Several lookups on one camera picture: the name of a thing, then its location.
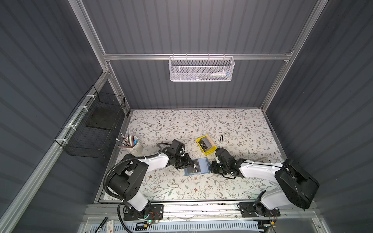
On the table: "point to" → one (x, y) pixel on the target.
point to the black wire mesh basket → (89, 131)
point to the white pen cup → (137, 147)
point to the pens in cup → (131, 141)
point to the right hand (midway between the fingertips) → (210, 168)
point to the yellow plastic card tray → (211, 151)
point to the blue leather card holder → (204, 166)
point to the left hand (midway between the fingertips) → (194, 166)
